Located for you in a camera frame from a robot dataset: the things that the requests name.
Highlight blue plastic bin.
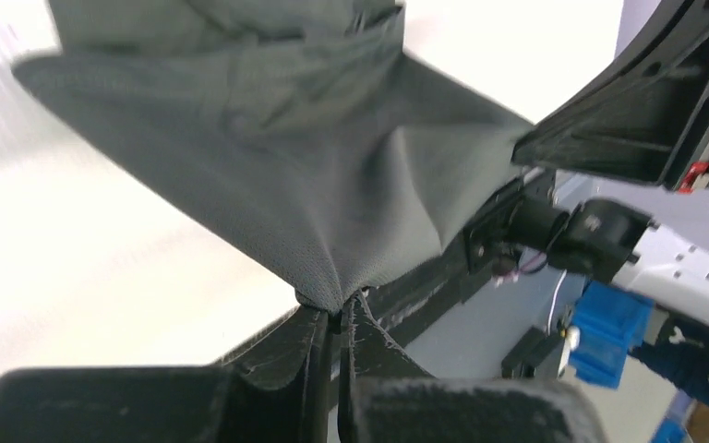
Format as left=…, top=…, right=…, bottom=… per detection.
left=570, top=282, right=654, bottom=389

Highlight dark grey t shirt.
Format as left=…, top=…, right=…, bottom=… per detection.
left=12, top=1, right=531, bottom=313

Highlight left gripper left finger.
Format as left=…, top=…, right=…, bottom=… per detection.
left=0, top=307, right=330, bottom=442

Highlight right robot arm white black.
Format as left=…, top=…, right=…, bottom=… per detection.
left=509, top=1, right=709, bottom=327

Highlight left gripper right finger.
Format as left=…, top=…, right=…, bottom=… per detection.
left=337, top=293, right=607, bottom=443

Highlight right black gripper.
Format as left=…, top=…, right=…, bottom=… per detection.
left=512, top=1, right=709, bottom=194

